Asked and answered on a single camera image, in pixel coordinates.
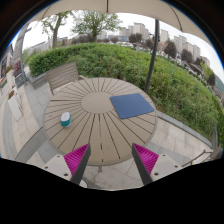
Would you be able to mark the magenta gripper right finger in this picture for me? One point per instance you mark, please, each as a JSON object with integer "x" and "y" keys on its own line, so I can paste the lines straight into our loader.
{"x": 152, "y": 166}

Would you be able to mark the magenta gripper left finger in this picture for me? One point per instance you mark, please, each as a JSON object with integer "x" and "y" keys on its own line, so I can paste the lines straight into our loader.
{"x": 70, "y": 167}

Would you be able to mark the white and teal mouse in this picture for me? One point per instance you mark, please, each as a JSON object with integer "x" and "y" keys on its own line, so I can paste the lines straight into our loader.
{"x": 65, "y": 119}

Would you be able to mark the blue mouse pad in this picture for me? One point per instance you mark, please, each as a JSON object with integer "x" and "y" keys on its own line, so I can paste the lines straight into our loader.
{"x": 131, "y": 105}

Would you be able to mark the round slatted wooden table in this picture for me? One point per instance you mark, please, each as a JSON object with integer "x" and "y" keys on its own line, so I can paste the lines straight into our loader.
{"x": 95, "y": 121}

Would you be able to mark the green hedge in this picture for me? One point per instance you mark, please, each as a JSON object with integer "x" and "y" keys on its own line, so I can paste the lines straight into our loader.
{"x": 173, "y": 90}

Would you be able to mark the white planter box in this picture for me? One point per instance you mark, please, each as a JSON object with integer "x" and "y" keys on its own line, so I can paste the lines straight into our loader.
{"x": 15, "y": 103}

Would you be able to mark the dark umbrella pole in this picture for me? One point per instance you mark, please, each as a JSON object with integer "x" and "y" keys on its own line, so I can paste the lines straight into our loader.
{"x": 156, "y": 40}

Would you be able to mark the beige patio umbrella canopy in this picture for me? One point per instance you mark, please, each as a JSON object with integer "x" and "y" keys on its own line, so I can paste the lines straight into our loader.
{"x": 157, "y": 9}

